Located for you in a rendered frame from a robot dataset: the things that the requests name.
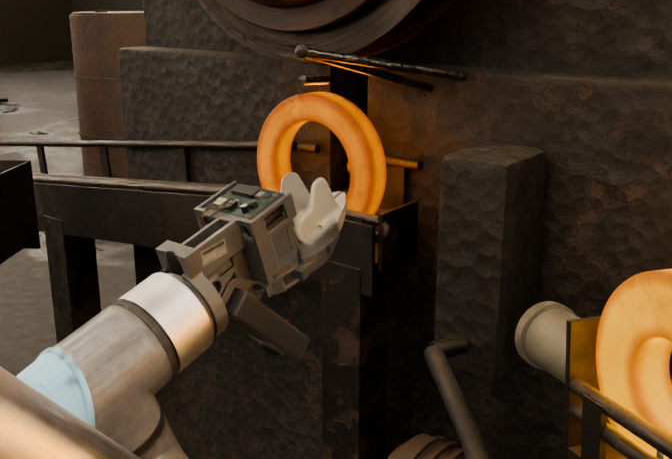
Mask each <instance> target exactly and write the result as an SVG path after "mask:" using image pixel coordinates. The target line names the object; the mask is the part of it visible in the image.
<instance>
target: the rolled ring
mask: <svg viewBox="0 0 672 459"><path fill-rule="evenodd" d="M308 121H315V122H318V123H321V124H323V125H325V126H326V127H328V128H329V129H330V130H331V131H332V132H333V133H334V134H335V135H336V136H337V137H338V139H339V140H340V142H341V143H342V145H343V147H344V149H345V151H346V154H347V157H348V160H349V165H350V186H349V190H348V193H347V196H346V200H347V209H350V210H354V211H359V212H364V213H368V214H373V215H375V213H376V211H377V210H378V208H379V206H380V203H381V201H382V198H383V195H384V191H385V186H386V161H385V155H384V151H383V147H382V144H381V141H380V138H379V136H378V134H377V132H376V130H375V128H374V126H373V125H372V123H371V122H370V120H369V119H368V117H367V116H366V115H365V114H364V113H363V112H362V111H361V110H360V109H359V108H358V107H357V106H356V105H355V104H353V103H352V102H350V101H349V100H347V99H346V98H344V97H342V96H339V95H337V94H334V93H330V92H311V93H305V94H299V95H295V96H292V97H289V98H287V99H286V100H284V101H282V102H281V103H280V104H279V105H277V106H276V107H275V108H274V109H273V111H272V112H271V113H270V114H269V116H268V117H267V119H266V121H265V123H264V125H263V127H262V130H261V133H260V136H259V141H258V147H257V167H258V174H259V179H260V183H261V186H262V189H267V190H272V191H277V192H280V190H281V181H282V179H283V177H284V176H285V175H286V174H288V173H290V172H292V170H291V163H290V152H291V146H292V142H293V139H294V137H295V135H296V133H297V131H298V130H299V129H300V127H301V126H302V125H304V124H305V123H306V122H308Z"/></svg>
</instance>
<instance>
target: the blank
mask: <svg viewBox="0 0 672 459"><path fill-rule="evenodd" d="M671 351H672V269H664V270H655V271H647V272H642V273H639V274H636V275H634V276H632V277H630V278H629V279H627V280H626V281H624V282H623V283H622V284H621V285H620V286H619V287H618V288H617V289H616V290H615V291H614V292H613V293H612V295H611V296H610V298H609V299H608V301H607V303H606V305H605V307H604V310H603V312H602V315H601V318H600V322H599V326H598V332H597V340H596V368H597V377H598V383H599V388H600V392H601V393H603V394H605V395H606V396H608V397H609V398H611V399H612V400H614V401H616V402H617V403H619V404H620V405H622V406H623V407H625V408H627V409H628V410H630V411H631V412H633V413H634V414H636V415H638V416H639V417H641V418H642V419H644V420H645V421H647V422H649V423H650V424H652V425H653V426H655V427H656V428H658V429H660V430H661V431H663V432H664V433H666V434H667V435H669V436H671V437H672V383H671V379H670V370H669V363H670V355H671ZM608 419H609V422H610V424H611V426H612V427H614V428H615V429H617V430H618V431H620V432H621V433H622V434H624V435H625V436H627V437H628V438H630V439H631V440H633V441H634V442H635V443H637V444H638V445H640V446H641V447H643V448H644V449H646V450H647V451H648V452H650V453H651V454H653V455H654V456H656V457H657V458H659V459H669V458H668V457H666V456H665V455H663V454H662V453H660V452H659V451H657V450H656V449H654V448H653V447H652V446H650V445H649V444H647V443H646V442H644V441H643V440H641V439H640V438H638V437H637V436H635V435H634V434H632V433H631V432H629V431H628V430H626V429H625V428H623V427H622V426H621V425H619V424H618V423H616V422H615V421H613V420H612V419H610V418H609V417H608Z"/></svg>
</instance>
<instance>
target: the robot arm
mask: <svg viewBox="0 0 672 459"><path fill-rule="evenodd" d="M223 194H224V195H223ZM220 196H221V197H220ZM213 201H214V202H213ZM210 203H211V204H210ZM346 210H347V200H346V195H345V192H339V191H337V192H333V193H332V192H331V190H330V188H329V185H328V183H327V181H326V180H325V179H324V178H321V177H319V178H317V179H316V180H315V181H314V182H313V184H312V186H311V192H310V194H309V192H308V190H307V189H306V187H305V185H304V184H303V182H302V180H301V178H300V177H299V175H298V174H297V173H295V172H290V173H288V174H286V175H285V176H284V177H283V179H282V181H281V190H280V192H277V191H272V190H267V189H262V188H258V187H253V186H248V185H244V184H237V181H233V182H232V183H230V184H229V185H227V186H226V187H224V188H223V189H221V190H220V191H219V192H217V193H216V194H214V195H213V196H211V197H210V198H209V199H207V200H206V201H204V202H203V203H201V204H200V205H198V206H197V207H196V208H194V211H195V214H196V217H197V220H198V223H199V226H200V229H201V230H200V231H198V232H197V233H196V234H194V235H193V236H191V237H190V238H189V239H187V240H186V241H185V242H183V243H182V244H178V243H175V242H172V241H169V240H167V241H166V242H164V243H163V244H162V245H160V246H159V247H157V248H156V249H155V250H156V252H157V255H158V258H159V260H160V263H161V266H162V268H163V269H162V270H161V271H159V272H158V273H154V274H152V275H151V276H149V277H148V278H146V279H145V280H144V281H142V282H141V283H140V284H138V285H137V286H136V287H134V288H133V289H131V290H130V291H129V292H127V293H126V294H125V295H123V296H122V297H121V298H119V299H118V300H117V301H115V302H114V303H113V304H111V305H110V306H108V307H107V308H106V309H104V310H103V311H101V312H100V313H99V314H97V315H96V316H95V317H93V318H92V319H91V320H89V321H88V322H87V323H85V324H84V325H82V326H81V327H80V328H78V329H77V330H76V331H74V332H73V333H71V334H70V335H69V336H67V337H66V338H65V339H63V340H62V341H60V342H59V343H58V344H56V345H55V346H54V347H49V348H47V349H46V350H44V351H43V352H42V353H40V355H39V356H38V357H37V359H36V361H34V362H33V363H32V364H31V365H29V366H28V367H27V368H26V369H24V370H23V371H22V372H21V373H19V374H18V375H17V376H14V375H12V374H11V373H9V372H8V371H6V370H5V369H3V368H2V367H0V459H189V458H188V457H187V456H186V454H185V453H184V451H183V450H182V448H181V447H180V445H179V443H178V441H177V439H176V437H175V435H174V433H173V431H172V429H171V427H170V425H169V422H168V420H167V418H166V416H165V414H164V412H163V410H162V408H161V406H160V404H159V403H158V401H157V399H156V397H155V394H156V393H157V392H158V391H159V390H160V389H161V388H163V387H164V386H165V385H166V384H167V383H168V382H169V381H170V380H172V379H173V378H174V377H175V376H176V375H178V374H179V373H180V372H181V371H182V370H183V369H184V368H186V367H187V366H188V365H189V364H190V363H191V362H193V361H194V360H195V359H196V358H197V357H198V356H199V355H201V354H202V353H203V352H204V351H205V350H206V349H207V348H209V347H210V345H211V344H212V343H213V339H215V338H216V337H217V336H218V335H219V334H220V333H221V332H223V331H224V330H225V329H226V327H227V325H228V322H230V323H231V324H233V325H234V326H236V327H237V328H239V329H240V330H241V331H243V332H244V333H246V334H247V335H249V336H250V337H252V338H253V339H255V340H256V341H258V342H259V344H260V345H261V347H262V348H263V350H264V351H266V352H267V353H268V354H270V355H273V356H283V355H285V356H287V357H289V358H291V359H294V360H300V359H301V357H302V355H303V353H304V351H305V349H306V347H307V345H308V344H309V338H308V337H307V336H306V335H304V334H303V333H302V332H300V331H299V330H298V329H297V328H296V327H295V325H294V324H293V322H292V321H290V320H289V319H287V318H285V317H280V316H279V315H278V314H276V313H275V312H274V311H272V310H271V309H270V308H268V307H267V306H266V305H264V304H263V303H262V302H260V301H259V300H260V299H261V297H262V296H265V297H268V298H269V297H270V296H272V295H276V294H279V293H282V292H285V291H286V290H287V289H288V288H290V287H292V286H293V285H295V284H296V283H297V282H299V280H305V279H306V278H307V277H308V275H309V274H311V273H312V272H313V271H315V270H317V269H318V268H319V267H321V266H322V265H323V264H324V263H325V262H326V261H327V260H328V259H329V258H330V256H331V254H332V253H333V250H334V248H335V246H336V244H337V241H338V239H339V236H340V231H341V228H342V226H343V222H344V219H345V215H346ZM297 245H298V246H297ZM296 246H297V247H296Z"/></svg>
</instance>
